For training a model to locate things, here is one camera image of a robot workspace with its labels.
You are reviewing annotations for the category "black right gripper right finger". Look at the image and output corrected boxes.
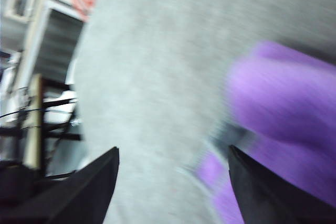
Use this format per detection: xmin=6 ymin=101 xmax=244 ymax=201
xmin=228 ymin=144 xmax=336 ymax=224

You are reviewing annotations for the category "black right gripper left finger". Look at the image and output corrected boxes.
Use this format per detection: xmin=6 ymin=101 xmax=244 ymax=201
xmin=0 ymin=146 xmax=120 ymax=224

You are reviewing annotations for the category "purple towel with grey hem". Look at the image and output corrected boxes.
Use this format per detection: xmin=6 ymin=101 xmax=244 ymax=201
xmin=195 ymin=39 xmax=336 ymax=224

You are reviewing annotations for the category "grey table cloth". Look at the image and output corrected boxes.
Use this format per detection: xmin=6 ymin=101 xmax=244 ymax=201
xmin=70 ymin=0 xmax=336 ymax=224

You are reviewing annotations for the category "black metal frame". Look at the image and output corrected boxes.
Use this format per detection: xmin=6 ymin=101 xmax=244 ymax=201
xmin=0 ymin=81 xmax=82 ymax=142

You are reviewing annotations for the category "beige wooden post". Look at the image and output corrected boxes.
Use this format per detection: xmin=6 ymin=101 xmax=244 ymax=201
xmin=23 ymin=73 xmax=44 ymax=170

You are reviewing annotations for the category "thin black cable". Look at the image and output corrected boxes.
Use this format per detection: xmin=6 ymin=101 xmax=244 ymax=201
xmin=0 ymin=99 xmax=78 ymax=130

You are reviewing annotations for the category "white wall box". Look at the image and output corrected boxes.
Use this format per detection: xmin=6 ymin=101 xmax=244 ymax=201
xmin=4 ymin=0 xmax=36 ymax=23

